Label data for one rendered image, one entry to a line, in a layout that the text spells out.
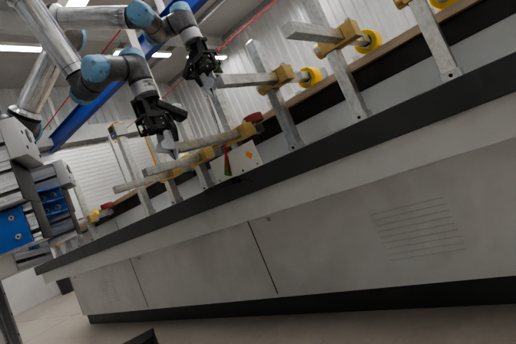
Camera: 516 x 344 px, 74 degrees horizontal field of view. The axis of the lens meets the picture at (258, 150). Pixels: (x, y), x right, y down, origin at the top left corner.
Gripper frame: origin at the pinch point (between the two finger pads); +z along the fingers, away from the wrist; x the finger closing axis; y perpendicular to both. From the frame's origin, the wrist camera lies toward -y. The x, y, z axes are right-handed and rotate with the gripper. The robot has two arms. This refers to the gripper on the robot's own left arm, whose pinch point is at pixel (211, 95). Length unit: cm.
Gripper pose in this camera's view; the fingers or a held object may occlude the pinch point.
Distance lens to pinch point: 127.1
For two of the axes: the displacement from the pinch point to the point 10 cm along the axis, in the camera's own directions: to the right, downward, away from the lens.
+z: 3.9, 9.2, -0.7
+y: 6.9, -3.4, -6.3
